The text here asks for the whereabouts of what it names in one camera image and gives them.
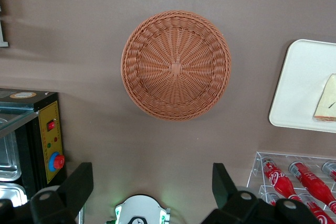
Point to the triangle sandwich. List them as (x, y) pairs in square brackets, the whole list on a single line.
[(326, 103)]

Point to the clear acrylic bottle rack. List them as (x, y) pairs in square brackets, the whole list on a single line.
[(256, 166)]

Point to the red cola bottle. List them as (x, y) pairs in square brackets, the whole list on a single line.
[(271, 199), (316, 211), (330, 170), (311, 182), (278, 179)]

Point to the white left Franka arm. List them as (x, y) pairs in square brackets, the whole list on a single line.
[(141, 211)]

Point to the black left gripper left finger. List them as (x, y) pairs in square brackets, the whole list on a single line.
[(65, 197)]

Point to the cream rectangular tray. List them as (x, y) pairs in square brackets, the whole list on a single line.
[(296, 85)]

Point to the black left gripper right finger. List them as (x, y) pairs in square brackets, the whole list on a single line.
[(231, 200)]

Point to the round brown wicker basket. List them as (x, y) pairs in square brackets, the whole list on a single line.
[(176, 66)]

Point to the black food warmer yellow panel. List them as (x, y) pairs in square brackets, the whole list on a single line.
[(50, 134)]

